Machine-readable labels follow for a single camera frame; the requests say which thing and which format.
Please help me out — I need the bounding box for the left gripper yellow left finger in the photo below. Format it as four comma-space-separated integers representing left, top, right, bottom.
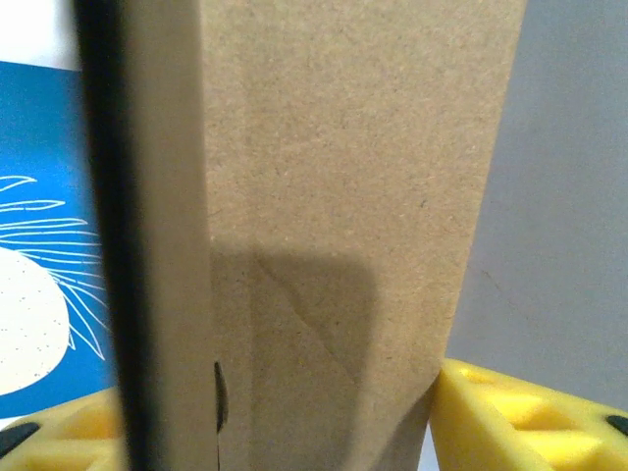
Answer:
0, 390, 131, 471

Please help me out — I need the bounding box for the brown cardboard box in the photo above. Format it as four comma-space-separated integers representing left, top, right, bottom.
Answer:
73, 0, 529, 471

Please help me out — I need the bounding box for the blue floral wall panel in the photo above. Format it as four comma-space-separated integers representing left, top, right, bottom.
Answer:
0, 61, 120, 397

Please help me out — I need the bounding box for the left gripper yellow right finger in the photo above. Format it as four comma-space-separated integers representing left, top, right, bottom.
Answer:
429, 357, 628, 471

